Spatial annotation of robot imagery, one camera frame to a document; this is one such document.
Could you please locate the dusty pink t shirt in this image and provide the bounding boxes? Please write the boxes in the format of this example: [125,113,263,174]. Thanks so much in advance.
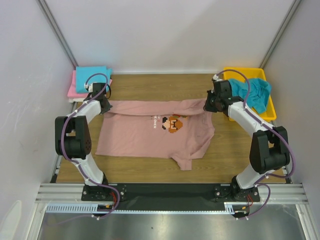
[96,98,215,171]

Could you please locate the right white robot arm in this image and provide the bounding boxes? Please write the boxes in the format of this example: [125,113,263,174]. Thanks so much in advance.
[204,79,291,201]

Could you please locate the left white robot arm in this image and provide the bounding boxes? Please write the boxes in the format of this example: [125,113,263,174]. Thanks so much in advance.
[54,83,112,200]

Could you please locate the folded white t shirt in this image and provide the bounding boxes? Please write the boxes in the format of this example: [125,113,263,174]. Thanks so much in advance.
[68,97,85,103]

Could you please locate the folded teal t shirt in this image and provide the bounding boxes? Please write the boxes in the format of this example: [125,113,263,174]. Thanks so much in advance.
[75,66,113,94]

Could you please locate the folded pink t shirt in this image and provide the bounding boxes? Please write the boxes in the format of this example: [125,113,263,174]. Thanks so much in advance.
[66,70,113,99]

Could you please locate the teal crumpled t shirt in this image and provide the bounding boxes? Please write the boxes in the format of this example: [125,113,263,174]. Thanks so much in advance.
[228,78,272,114]

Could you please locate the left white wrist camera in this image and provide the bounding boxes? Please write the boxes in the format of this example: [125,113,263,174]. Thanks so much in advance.
[84,83,94,93]

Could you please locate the aluminium frame rail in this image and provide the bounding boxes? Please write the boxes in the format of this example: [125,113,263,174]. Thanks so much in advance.
[36,0,78,70]

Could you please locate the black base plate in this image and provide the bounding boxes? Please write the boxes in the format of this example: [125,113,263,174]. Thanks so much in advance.
[81,183,261,211]

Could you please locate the grey slotted cable duct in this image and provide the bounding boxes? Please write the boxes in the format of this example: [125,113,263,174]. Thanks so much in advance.
[45,202,118,214]

